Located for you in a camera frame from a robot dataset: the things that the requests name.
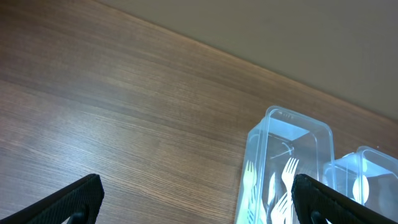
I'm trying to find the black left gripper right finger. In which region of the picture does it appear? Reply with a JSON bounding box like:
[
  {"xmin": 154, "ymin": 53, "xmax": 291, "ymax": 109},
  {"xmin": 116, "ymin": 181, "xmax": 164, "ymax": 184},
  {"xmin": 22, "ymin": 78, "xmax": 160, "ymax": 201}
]
[{"xmin": 291, "ymin": 174, "xmax": 397, "ymax": 224}]

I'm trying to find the yellow plastic fork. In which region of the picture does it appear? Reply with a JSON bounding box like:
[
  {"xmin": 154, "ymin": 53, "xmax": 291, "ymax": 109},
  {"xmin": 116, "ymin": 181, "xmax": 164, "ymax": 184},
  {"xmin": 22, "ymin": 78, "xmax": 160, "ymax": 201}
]
[{"xmin": 236, "ymin": 160, "xmax": 257, "ymax": 224}]

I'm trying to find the white plastic fork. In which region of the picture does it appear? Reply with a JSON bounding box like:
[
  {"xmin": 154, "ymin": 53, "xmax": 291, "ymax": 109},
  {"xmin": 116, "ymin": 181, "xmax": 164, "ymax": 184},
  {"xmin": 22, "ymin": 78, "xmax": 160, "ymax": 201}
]
[
  {"xmin": 267, "ymin": 172, "xmax": 275, "ymax": 207},
  {"xmin": 281, "ymin": 157, "xmax": 299, "ymax": 224},
  {"xmin": 248, "ymin": 185, "xmax": 267, "ymax": 224},
  {"xmin": 271, "ymin": 193, "xmax": 289, "ymax": 224}
]

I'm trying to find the clear plastic container left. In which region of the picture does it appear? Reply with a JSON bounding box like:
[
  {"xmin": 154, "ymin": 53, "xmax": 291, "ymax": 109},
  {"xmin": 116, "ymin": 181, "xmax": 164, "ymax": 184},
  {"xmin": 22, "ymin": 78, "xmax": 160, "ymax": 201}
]
[{"xmin": 234, "ymin": 106, "xmax": 335, "ymax": 223}]

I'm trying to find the clear plastic container right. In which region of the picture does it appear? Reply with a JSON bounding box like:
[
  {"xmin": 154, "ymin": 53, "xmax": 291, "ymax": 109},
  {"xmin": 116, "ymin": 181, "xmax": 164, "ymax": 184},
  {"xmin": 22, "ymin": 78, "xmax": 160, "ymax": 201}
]
[{"xmin": 322, "ymin": 146, "xmax": 397, "ymax": 222}]

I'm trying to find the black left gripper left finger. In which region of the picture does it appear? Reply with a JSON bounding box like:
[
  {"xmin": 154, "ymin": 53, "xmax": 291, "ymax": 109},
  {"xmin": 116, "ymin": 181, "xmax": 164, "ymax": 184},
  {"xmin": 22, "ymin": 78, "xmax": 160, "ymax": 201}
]
[{"xmin": 1, "ymin": 174, "xmax": 104, "ymax": 224}]

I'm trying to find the clear plastic container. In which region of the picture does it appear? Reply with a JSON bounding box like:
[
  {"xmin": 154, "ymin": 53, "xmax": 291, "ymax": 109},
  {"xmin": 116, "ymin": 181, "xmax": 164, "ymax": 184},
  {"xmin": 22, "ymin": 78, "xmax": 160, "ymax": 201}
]
[
  {"xmin": 234, "ymin": 106, "xmax": 335, "ymax": 223},
  {"xmin": 322, "ymin": 146, "xmax": 397, "ymax": 222}
]

